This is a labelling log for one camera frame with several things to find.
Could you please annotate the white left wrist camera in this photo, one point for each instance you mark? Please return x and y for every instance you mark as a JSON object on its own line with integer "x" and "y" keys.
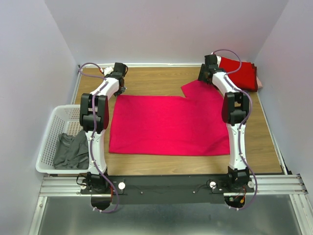
{"x": 106, "y": 71}

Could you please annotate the white plastic laundry basket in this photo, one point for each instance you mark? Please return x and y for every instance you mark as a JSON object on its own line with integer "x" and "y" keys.
{"x": 63, "y": 119}

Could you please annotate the folded light pink t shirt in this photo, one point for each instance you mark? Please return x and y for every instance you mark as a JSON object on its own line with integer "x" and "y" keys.
{"x": 259, "y": 84}

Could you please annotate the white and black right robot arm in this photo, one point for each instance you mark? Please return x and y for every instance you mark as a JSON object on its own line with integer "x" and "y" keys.
{"x": 235, "y": 113}

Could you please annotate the aluminium frame rail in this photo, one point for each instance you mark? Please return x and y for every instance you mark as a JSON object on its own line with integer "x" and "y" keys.
{"x": 267, "y": 185}

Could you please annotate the grey t shirt in basket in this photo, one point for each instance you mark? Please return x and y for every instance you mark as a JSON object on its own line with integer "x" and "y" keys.
{"x": 72, "y": 152}

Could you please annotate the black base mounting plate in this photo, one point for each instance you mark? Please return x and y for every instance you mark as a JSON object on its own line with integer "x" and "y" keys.
{"x": 166, "y": 189}

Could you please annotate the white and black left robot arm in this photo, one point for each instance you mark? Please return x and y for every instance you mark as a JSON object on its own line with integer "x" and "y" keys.
{"x": 94, "y": 118}

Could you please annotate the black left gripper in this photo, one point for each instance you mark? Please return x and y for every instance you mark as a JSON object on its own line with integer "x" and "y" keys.
{"x": 117, "y": 93}

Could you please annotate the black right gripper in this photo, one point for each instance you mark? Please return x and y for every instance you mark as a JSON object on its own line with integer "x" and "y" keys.
{"x": 201, "y": 77}

